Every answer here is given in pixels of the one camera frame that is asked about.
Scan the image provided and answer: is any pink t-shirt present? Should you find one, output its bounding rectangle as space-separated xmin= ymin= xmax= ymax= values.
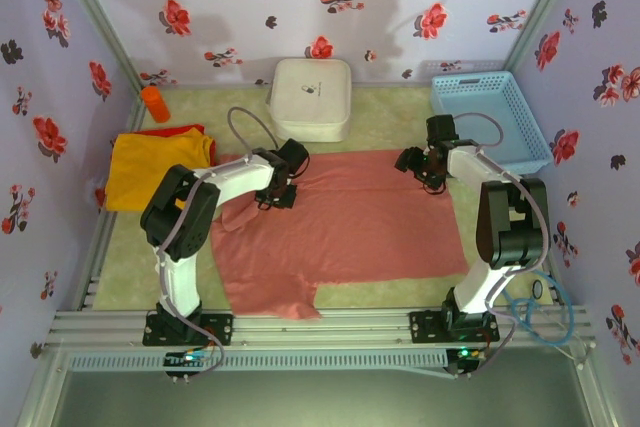
xmin=209 ymin=149 xmax=471 ymax=322

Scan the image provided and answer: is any white zippered case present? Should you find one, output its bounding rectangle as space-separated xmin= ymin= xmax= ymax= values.
xmin=264 ymin=57 xmax=352 ymax=144

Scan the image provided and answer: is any blue plastic basket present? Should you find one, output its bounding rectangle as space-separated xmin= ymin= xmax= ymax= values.
xmin=430 ymin=70 xmax=555 ymax=174

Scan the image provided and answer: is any red t-shirt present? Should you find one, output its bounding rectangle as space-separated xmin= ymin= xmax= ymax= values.
xmin=94 ymin=122 xmax=220 ymax=208

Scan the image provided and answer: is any yellow t-shirt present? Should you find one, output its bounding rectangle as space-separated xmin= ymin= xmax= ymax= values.
xmin=105 ymin=127 xmax=217 ymax=213

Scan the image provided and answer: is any orange plastic bottle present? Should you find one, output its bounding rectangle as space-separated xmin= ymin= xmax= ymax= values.
xmin=139 ymin=85 xmax=172 ymax=124

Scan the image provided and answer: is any black controller board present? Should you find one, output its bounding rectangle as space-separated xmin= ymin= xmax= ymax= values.
xmin=163 ymin=349 xmax=217 ymax=382
xmin=446 ymin=345 xmax=489 ymax=379

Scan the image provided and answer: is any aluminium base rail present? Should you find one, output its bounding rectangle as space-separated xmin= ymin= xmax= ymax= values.
xmin=47 ymin=309 xmax=596 ymax=348

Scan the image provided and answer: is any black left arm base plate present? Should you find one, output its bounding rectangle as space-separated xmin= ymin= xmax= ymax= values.
xmin=142 ymin=311 xmax=235 ymax=347

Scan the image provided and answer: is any aluminium frame post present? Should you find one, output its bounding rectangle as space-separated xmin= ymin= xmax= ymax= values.
xmin=503 ymin=0 xmax=587 ymax=76
xmin=45 ymin=0 xmax=146 ymax=96

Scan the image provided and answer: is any white slotted cable duct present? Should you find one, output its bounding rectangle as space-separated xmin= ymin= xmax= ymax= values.
xmin=67 ymin=349 xmax=449 ymax=373

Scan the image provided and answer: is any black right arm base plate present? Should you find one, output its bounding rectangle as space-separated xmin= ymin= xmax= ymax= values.
xmin=408 ymin=309 xmax=501 ymax=346

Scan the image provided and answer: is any blue cable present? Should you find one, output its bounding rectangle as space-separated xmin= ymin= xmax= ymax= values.
xmin=502 ymin=269 xmax=576 ymax=348

